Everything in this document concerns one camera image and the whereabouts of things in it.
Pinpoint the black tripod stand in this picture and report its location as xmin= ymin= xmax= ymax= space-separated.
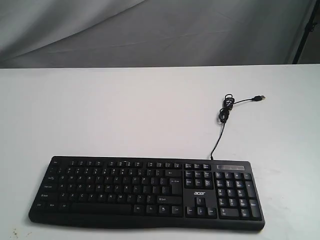
xmin=292 ymin=0 xmax=320 ymax=65

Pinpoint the grey backdrop cloth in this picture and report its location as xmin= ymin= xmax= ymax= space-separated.
xmin=0 ymin=0 xmax=316 ymax=69

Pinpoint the black acer keyboard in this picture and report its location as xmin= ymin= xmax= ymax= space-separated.
xmin=28 ymin=156 xmax=265 ymax=231

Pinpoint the black USB cable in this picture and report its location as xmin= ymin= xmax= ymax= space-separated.
xmin=209 ymin=93 xmax=266 ymax=161

